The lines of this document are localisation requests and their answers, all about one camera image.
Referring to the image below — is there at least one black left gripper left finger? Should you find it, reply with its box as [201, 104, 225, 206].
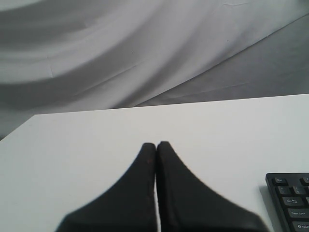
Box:
[57, 143, 156, 232]

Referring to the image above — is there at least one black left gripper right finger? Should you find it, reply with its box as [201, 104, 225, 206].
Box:
[156, 142, 267, 232]

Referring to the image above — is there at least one black acer keyboard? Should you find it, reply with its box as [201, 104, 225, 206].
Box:
[266, 173, 309, 232]

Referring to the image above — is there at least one white backdrop cloth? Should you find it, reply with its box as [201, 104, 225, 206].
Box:
[0, 0, 309, 138]

